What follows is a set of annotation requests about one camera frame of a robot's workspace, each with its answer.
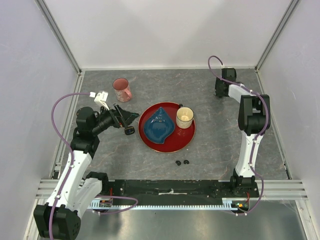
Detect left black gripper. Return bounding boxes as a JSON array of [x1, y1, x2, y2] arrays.
[[91, 103, 139, 135]]

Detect black earbud charging case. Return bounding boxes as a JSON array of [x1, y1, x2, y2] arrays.
[[124, 126, 135, 136]]

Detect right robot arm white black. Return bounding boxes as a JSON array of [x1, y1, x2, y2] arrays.
[[215, 67, 271, 197]]

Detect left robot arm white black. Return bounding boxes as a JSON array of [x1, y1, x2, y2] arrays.
[[33, 104, 139, 240]]

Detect pink floral mug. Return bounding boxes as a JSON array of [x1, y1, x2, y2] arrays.
[[112, 78, 133, 103]]

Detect blue shell-shaped dish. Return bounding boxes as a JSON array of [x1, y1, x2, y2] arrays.
[[143, 107, 175, 144]]

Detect beige ceramic cup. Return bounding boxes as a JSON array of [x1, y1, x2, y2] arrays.
[[176, 107, 194, 129]]

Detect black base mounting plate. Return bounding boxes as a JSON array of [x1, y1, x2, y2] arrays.
[[104, 178, 241, 206]]

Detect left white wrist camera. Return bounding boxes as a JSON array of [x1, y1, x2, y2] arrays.
[[89, 90, 110, 110]]

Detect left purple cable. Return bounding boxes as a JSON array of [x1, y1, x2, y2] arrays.
[[48, 91, 96, 240]]

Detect left aluminium frame post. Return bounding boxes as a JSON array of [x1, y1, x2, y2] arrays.
[[35, 0, 82, 75]]

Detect aluminium frame post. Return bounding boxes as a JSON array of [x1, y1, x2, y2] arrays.
[[254, 0, 300, 73], [35, 0, 82, 75]]

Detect right aluminium frame post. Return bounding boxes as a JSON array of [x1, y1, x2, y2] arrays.
[[254, 0, 300, 73]]

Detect slotted grey cable duct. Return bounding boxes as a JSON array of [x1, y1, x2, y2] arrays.
[[87, 198, 249, 211]]

